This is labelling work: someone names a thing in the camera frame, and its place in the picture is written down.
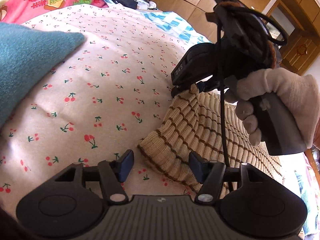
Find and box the beige brown striped knit sweater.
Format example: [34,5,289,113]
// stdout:
[138,85,283,192]

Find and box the white gloved right hand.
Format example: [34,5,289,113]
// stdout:
[225,68,319,148]

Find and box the brown wooden wardrobe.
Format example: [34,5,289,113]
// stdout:
[141,0,320,75]

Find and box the blue white checkered quilt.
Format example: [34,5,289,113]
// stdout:
[140,11,209,45]

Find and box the white cherry print bedsheet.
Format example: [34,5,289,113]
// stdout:
[1,4,193,214]

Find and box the teal blue folded towel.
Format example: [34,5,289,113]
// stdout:
[1,23,85,125]

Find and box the black cable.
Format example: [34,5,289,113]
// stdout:
[197,0,288,193]

